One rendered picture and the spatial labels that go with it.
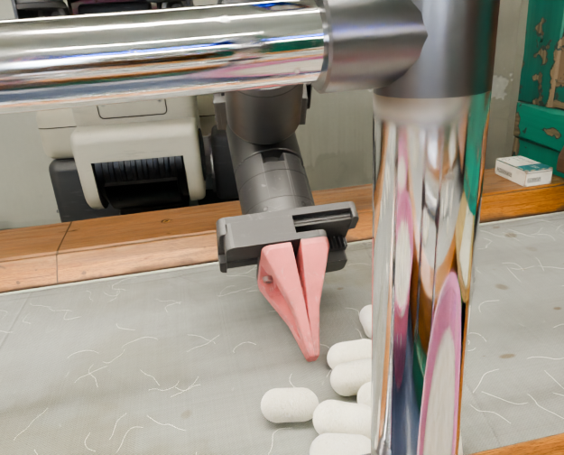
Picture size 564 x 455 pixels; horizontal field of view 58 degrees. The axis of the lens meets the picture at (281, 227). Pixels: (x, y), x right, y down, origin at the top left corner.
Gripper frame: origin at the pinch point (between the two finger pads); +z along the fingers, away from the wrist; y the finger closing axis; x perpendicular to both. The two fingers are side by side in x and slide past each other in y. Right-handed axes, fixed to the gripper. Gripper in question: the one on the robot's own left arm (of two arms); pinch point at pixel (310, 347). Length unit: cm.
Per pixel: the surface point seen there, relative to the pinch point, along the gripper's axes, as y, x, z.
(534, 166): 33.5, 12.0, -19.2
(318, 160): 57, 162, -129
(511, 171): 31.6, 13.7, -20.0
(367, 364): 2.8, -2.5, 2.3
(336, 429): -0.6, -4.5, 5.8
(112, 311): -14.4, 9.0, -8.4
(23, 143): -75, 156, -152
